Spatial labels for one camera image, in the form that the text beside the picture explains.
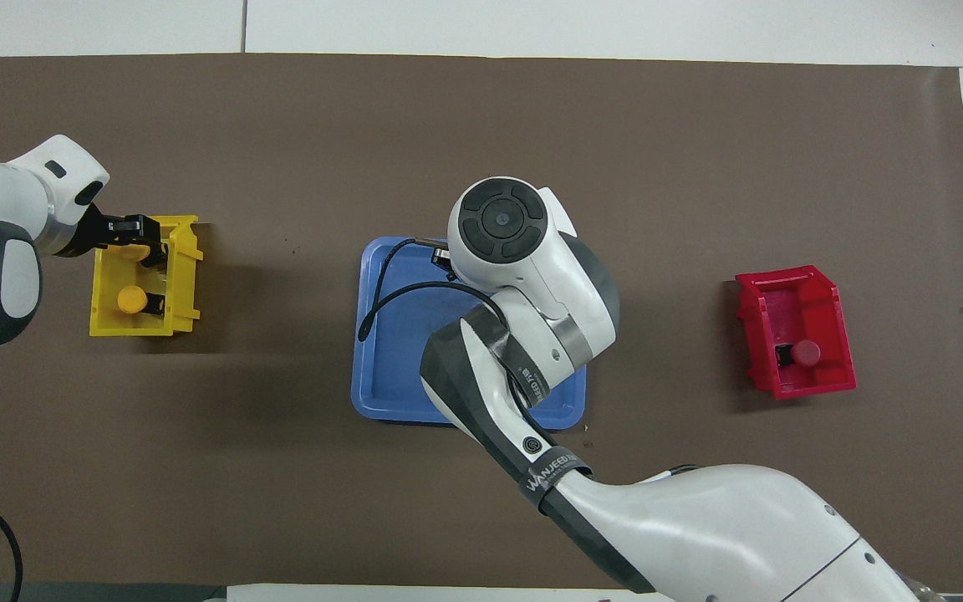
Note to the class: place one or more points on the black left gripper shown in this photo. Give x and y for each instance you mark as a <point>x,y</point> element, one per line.
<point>90,234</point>

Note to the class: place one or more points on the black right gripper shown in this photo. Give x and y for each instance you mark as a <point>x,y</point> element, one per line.
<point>441,261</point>

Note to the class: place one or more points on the yellow push button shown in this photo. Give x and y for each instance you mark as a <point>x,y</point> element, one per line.
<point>135,252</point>
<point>130,299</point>

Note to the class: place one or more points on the red push button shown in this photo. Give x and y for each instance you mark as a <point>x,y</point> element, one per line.
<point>806,353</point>

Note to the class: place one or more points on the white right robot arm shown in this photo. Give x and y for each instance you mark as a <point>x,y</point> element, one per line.
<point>699,527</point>

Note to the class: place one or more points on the blue plastic tray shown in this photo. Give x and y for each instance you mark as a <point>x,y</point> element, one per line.
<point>398,368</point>

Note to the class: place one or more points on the yellow plastic bin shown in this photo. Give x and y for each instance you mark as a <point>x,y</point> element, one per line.
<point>104,322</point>

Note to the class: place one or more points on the brown table mat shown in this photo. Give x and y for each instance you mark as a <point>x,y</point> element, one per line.
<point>281,485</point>

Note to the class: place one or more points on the red plastic bin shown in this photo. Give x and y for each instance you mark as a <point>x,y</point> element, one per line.
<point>833,368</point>

